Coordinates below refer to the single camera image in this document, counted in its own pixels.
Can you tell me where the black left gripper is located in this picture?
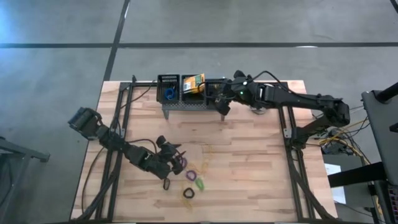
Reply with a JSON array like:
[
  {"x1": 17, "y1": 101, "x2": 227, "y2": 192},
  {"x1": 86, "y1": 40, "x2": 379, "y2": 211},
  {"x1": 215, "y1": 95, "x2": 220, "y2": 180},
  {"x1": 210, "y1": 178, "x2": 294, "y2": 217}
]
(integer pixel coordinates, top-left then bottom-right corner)
[{"x1": 145, "y1": 135, "x2": 188, "y2": 180}]

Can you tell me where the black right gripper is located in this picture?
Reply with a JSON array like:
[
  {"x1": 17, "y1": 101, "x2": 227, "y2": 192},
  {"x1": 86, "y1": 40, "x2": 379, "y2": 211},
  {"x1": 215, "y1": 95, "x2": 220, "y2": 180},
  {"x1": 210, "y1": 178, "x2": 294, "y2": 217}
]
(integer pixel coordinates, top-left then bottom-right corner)
[{"x1": 208, "y1": 70, "x2": 250, "y2": 116}]

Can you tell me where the black slotted plastic basket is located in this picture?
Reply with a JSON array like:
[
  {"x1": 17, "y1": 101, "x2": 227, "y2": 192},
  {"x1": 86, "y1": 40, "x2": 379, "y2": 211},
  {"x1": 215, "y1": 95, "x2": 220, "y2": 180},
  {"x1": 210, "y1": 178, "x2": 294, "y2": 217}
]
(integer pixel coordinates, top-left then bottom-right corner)
[
  {"x1": 156, "y1": 73, "x2": 181, "y2": 104},
  {"x1": 180, "y1": 74, "x2": 206, "y2": 105},
  {"x1": 205, "y1": 78, "x2": 229, "y2": 106}
]

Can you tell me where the yellow crayons box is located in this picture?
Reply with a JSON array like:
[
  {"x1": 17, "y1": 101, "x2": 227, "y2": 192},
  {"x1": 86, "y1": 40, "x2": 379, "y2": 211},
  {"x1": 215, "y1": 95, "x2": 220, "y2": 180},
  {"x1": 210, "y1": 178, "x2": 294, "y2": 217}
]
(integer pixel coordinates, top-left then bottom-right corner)
[{"x1": 182, "y1": 73, "x2": 206, "y2": 95}]

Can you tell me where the yellow black rubber band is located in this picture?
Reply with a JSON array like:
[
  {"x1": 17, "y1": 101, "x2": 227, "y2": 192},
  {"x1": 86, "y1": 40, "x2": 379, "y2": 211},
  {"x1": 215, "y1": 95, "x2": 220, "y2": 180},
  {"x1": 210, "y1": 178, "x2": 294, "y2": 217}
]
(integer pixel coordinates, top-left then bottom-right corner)
[{"x1": 182, "y1": 187, "x2": 196, "y2": 200}]

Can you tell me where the white mushroom lamp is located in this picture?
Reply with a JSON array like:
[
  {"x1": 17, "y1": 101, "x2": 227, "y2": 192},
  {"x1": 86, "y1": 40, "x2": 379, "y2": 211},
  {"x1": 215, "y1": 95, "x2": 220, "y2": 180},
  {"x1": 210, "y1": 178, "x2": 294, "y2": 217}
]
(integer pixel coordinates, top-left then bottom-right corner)
[{"x1": 249, "y1": 104, "x2": 272, "y2": 116}]

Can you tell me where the white paper sheet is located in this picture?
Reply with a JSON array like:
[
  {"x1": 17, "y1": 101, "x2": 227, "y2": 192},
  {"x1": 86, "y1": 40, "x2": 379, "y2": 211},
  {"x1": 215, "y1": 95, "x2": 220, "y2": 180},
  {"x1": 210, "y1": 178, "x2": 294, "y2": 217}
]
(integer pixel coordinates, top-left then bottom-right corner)
[{"x1": 324, "y1": 163, "x2": 347, "y2": 205}]

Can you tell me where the black cart beam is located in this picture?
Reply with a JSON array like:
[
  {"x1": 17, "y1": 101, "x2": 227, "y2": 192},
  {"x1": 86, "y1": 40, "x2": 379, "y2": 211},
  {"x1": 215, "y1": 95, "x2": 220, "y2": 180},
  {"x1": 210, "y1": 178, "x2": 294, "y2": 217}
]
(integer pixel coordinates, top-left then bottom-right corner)
[{"x1": 328, "y1": 161, "x2": 388, "y2": 188}]

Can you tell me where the grey metal cart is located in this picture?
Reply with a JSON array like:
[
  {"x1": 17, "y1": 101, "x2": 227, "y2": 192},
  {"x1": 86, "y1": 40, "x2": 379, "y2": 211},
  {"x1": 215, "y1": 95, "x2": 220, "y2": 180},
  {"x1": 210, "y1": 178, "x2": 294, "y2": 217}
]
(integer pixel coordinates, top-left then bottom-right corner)
[{"x1": 361, "y1": 82, "x2": 398, "y2": 187}]

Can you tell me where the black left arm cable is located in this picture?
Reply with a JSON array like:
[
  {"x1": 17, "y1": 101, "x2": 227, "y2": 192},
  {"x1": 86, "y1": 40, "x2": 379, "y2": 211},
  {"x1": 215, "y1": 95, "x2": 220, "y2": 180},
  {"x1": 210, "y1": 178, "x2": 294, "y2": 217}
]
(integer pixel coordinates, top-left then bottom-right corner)
[{"x1": 126, "y1": 138, "x2": 159, "y2": 154}]

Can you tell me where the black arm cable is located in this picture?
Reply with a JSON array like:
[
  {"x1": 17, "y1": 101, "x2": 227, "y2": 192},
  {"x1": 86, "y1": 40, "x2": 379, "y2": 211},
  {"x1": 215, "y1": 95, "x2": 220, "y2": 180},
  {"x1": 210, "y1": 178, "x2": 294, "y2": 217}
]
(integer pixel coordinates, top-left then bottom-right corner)
[
  {"x1": 126, "y1": 138, "x2": 159, "y2": 154},
  {"x1": 248, "y1": 70, "x2": 315, "y2": 98}
]

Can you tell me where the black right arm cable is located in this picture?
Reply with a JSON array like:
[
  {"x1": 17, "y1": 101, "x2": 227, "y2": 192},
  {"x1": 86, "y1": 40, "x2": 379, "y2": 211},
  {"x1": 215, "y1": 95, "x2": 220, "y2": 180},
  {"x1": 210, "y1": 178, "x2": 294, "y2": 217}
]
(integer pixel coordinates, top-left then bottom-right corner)
[{"x1": 248, "y1": 70, "x2": 315, "y2": 98}]

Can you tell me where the black aluminium rig frame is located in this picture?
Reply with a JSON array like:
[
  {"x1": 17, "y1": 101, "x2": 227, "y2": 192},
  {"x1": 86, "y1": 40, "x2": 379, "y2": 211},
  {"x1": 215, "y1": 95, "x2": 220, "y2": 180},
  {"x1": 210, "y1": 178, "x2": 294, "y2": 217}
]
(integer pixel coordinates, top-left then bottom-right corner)
[{"x1": 73, "y1": 74, "x2": 338, "y2": 223}]

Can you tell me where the brown cable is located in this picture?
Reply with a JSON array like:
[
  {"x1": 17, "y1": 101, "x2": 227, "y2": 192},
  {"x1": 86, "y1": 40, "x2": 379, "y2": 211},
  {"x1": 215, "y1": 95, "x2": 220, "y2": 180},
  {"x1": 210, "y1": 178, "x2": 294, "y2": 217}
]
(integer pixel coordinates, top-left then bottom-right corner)
[{"x1": 80, "y1": 146, "x2": 106, "y2": 215}]

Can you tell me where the yellow and black cable bundle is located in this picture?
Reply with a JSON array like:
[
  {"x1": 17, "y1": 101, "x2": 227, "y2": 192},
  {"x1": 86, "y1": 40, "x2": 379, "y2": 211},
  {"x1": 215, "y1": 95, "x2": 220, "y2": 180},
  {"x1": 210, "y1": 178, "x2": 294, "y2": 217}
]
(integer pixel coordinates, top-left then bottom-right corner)
[{"x1": 317, "y1": 105, "x2": 373, "y2": 166}]

